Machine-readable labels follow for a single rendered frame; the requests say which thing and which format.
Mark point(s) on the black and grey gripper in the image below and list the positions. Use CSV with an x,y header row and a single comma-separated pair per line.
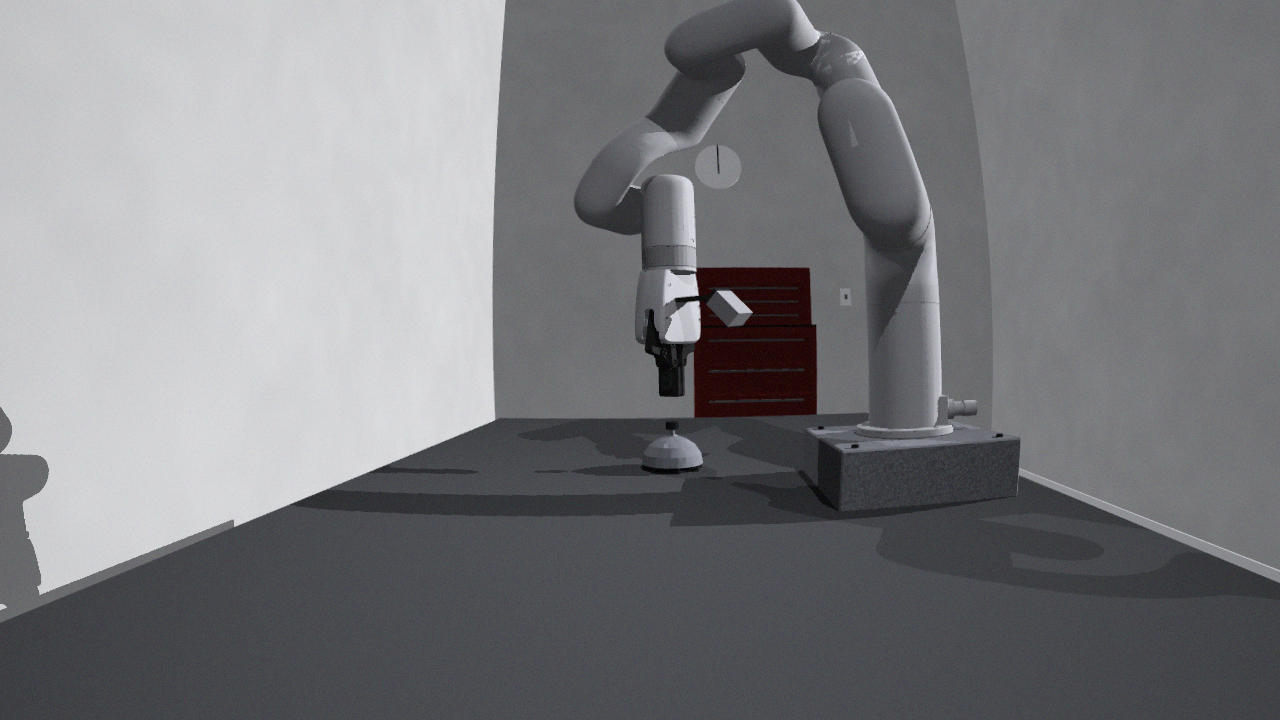
x,y
669,327

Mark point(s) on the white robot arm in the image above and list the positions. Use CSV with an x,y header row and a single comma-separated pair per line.
x,y
873,162

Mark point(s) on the grey desk bell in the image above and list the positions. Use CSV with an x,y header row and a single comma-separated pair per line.
x,y
672,454

